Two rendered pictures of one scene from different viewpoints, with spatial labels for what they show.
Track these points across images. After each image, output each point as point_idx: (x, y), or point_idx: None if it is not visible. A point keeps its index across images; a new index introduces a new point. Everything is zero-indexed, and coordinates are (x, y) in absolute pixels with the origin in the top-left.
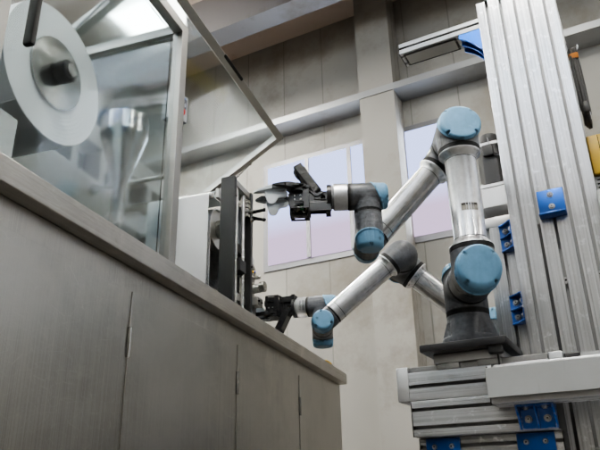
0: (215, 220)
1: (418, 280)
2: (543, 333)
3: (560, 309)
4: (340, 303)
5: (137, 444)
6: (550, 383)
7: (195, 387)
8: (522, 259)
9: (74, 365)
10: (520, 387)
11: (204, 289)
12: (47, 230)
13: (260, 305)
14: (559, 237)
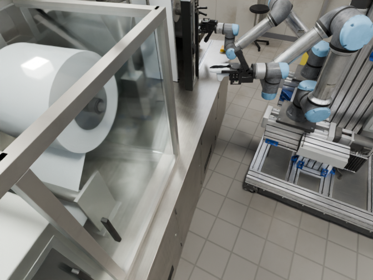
0: (175, 5)
1: (285, 19)
2: (332, 104)
3: (347, 99)
4: (241, 45)
5: (181, 215)
6: (321, 160)
7: (191, 174)
8: (344, 73)
9: (166, 244)
10: (310, 156)
11: (193, 157)
12: None
13: (198, 33)
14: (371, 67)
